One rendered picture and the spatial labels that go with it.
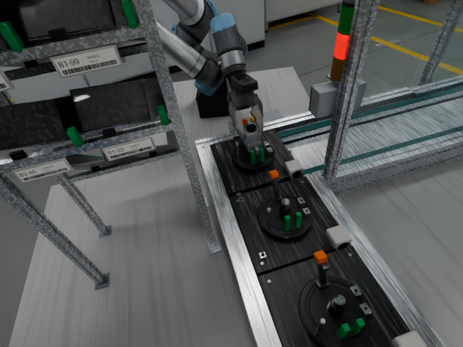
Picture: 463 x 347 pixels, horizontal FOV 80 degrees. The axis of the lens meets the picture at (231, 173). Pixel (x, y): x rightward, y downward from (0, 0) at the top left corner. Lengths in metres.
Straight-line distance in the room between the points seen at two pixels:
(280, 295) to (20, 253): 2.06
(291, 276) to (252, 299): 0.10
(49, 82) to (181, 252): 3.22
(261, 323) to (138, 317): 0.33
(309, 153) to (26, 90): 3.40
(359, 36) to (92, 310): 0.89
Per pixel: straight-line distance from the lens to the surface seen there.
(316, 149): 1.03
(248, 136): 0.81
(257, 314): 0.66
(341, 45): 0.67
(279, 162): 0.89
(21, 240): 2.53
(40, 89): 3.89
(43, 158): 0.56
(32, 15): 0.53
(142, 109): 0.54
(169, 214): 0.95
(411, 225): 0.96
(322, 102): 0.71
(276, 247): 0.70
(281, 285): 0.66
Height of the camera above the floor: 1.58
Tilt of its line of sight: 45 degrees down
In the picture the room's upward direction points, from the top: 8 degrees counter-clockwise
